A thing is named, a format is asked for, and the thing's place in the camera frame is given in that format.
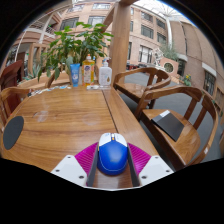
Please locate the dark red wooden lectern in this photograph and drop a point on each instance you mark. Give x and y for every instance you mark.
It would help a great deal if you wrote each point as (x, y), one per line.
(11, 73)

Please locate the green potted plant, white pot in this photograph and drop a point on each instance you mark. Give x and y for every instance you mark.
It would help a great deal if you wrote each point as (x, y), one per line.
(70, 43)

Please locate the black notebook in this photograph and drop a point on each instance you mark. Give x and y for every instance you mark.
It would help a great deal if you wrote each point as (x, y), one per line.
(170, 125)

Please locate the blue tube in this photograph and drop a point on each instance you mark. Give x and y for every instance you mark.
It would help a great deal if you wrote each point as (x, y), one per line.
(75, 75)

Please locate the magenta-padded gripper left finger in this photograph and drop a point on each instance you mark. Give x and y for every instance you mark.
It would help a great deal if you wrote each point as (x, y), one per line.
(70, 168)

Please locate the wooden armchair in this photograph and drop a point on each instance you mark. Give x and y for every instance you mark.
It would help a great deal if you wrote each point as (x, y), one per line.
(186, 143)
(50, 80)
(10, 90)
(133, 89)

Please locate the yellow liquid bottle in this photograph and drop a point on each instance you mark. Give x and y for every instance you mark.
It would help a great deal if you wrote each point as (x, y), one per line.
(88, 71)

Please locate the blue and white computer mouse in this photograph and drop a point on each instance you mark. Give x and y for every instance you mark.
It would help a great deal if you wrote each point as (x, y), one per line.
(112, 156)

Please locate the round dark grey mouse pad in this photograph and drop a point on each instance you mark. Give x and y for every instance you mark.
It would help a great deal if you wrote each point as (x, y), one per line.
(13, 131)

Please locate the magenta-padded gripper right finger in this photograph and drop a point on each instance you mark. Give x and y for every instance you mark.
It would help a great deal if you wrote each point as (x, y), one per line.
(153, 168)

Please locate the wooden pillar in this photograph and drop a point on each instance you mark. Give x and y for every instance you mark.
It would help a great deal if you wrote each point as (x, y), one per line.
(120, 40)

